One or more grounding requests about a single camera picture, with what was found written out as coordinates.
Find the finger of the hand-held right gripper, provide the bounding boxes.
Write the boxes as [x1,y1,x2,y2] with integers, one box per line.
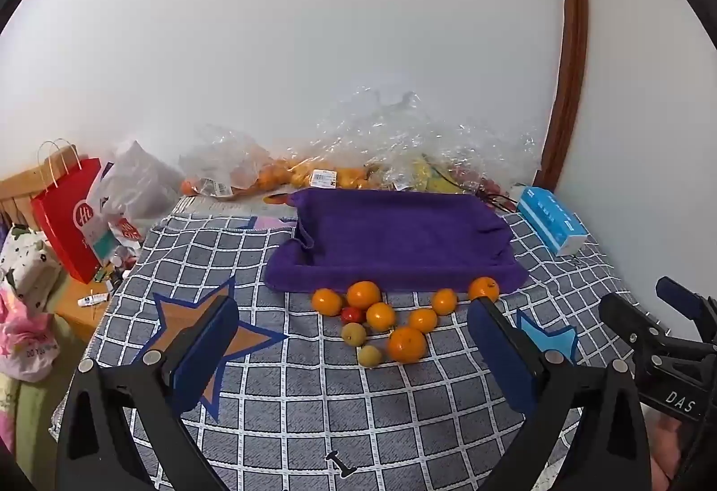
[655,276,717,345]
[598,292,676,357]

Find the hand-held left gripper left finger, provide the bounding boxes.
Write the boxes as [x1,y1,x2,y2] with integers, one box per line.
[54,294,241,491]

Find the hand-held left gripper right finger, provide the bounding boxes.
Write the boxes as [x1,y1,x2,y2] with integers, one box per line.
[466,296,654,491]

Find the orange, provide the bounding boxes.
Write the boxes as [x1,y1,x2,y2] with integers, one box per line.
[388,326,428,363]
[312,287,344,317]
[408,307,439,334]
[346,280,382,310]
[365,302,397,332]
[467,276,501,303]
[430,288,459,316]

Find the purple towel tray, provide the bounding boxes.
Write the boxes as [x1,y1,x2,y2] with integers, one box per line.
[263,187,532,295]

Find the small red fruits bunch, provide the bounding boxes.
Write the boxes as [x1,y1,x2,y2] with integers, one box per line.
[448,163,508,199]

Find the person's right hand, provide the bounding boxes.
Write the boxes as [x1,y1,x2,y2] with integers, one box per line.
[644,408,684,491]

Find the wooden nightstand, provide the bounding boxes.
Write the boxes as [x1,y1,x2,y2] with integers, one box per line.
[56,272,121,343]

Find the blue tissue pack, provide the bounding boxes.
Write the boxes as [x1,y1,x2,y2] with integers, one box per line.
[515,185,589,257]

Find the white packet with red label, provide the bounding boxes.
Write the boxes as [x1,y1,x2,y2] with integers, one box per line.
[92,213,143,269]

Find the grey checked star blanket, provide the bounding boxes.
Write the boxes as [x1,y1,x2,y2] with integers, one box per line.
[49,200,642,491]

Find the pink cloth bag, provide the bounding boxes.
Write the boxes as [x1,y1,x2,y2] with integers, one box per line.
[0,283,61,382]

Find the green cloth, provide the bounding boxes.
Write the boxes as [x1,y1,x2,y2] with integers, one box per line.
[0,373,79,475]

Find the white plastic bag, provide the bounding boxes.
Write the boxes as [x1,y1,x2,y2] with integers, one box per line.
[101,139,183,245]

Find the red paper bag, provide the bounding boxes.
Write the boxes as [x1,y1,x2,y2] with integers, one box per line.
[30,138,104,286]

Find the clear bag of oranges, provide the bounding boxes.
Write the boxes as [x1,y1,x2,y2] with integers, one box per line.
[269,132,387,192]
[179,124,295,199]

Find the yellow bananas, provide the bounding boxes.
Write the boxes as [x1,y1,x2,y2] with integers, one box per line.
[411,155,457,192]

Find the white floral cloth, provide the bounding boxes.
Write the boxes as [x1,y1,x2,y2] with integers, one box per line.
[0,223,61,315]

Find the crumpled clear plastic bag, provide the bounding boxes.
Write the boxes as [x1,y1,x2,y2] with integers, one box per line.
[314,84,541,189]

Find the wooden headboard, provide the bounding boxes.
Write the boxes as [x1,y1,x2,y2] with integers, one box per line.
[0,146,79,234]

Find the brown wooden door frame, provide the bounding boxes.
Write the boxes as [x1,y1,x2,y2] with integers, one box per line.
[540,0,590,192]

